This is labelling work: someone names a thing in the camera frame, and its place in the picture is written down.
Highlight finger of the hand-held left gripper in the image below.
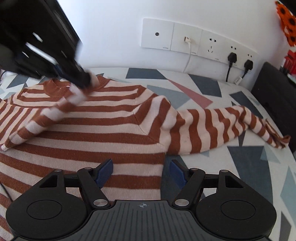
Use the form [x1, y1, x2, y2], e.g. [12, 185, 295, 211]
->
[55, 60, 93, 89]

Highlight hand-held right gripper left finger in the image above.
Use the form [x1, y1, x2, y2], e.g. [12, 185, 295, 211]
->
[39, 159, 114, 209]

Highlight brown white striped sweater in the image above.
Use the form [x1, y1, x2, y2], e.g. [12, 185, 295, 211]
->
[0, 75, 291, 240]

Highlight white charger cable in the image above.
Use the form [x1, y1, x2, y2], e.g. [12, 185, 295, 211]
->
[182, 35, 193, 73]

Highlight orange artificial flowers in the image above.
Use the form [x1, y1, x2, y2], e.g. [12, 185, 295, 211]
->
[275, 0, 296, 47]

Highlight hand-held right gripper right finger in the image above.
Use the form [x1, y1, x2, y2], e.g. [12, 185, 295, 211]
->
[169, 159, 245, 208]

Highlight black power plug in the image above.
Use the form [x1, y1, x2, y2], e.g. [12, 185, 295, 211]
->
[242, 59, 254, 77]
[225, 52, 238, 83]

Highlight black box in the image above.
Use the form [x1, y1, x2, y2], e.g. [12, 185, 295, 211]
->
[251, 61, 296, 127]

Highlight geometric patterned tablecloth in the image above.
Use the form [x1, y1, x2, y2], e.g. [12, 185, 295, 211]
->
[0, 67, 296, 241]

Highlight white wall socket panel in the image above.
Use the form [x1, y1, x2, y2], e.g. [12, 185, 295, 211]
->
[141, 18, 259, 68]

